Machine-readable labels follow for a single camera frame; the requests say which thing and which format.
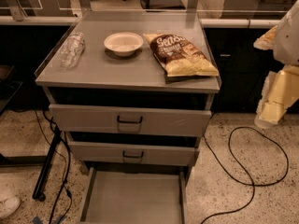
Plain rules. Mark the black table leg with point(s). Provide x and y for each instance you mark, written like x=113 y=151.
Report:
x=38 y=193

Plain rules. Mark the grey drawer cabinet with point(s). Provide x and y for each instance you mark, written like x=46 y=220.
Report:
x=102 y=78

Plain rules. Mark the white shoe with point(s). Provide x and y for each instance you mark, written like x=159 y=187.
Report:
x=9 y=206

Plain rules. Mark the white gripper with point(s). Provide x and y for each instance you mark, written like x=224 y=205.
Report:
x=288 y=42

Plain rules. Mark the clear plastic water bottle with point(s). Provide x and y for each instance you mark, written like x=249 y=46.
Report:
x=71 y=50

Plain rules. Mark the brown yellow chip bag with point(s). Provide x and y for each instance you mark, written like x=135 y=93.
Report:
x=179 y=57

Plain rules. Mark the grey open bottom drawer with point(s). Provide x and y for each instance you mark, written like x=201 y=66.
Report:
x=133 y=198

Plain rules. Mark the white horizontal rail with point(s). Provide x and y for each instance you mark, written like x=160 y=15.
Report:
x=238 y=23

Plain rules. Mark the grey top drawer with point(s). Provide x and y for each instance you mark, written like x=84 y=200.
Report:
x=113 y=119

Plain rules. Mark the grey middle drawer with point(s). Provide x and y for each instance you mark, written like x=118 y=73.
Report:
x=134 y=148

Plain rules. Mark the white paper bowl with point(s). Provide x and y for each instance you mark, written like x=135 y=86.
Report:
x=123 y=44

